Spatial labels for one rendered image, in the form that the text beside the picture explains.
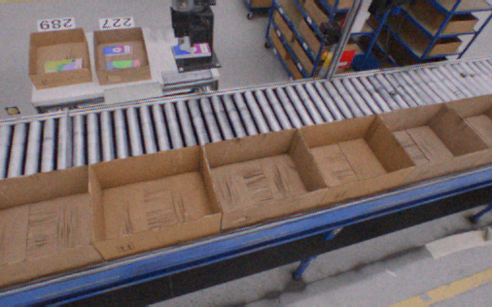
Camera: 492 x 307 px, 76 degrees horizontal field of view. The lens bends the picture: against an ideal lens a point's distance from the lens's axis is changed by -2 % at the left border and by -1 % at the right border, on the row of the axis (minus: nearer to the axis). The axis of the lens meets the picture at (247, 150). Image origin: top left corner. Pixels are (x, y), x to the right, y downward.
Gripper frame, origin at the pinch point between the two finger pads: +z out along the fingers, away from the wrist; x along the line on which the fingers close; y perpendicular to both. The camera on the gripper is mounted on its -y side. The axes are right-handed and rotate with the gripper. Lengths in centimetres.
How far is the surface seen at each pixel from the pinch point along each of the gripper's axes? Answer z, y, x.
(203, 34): 15.2, -11.6, -32.4
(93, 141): 34, 52, 15
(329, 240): 50, -46, 84
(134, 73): 29.1, 28.8, -23.8
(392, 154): 15, -73, 66
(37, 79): 26, 76, -25
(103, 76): 28, 45, -23
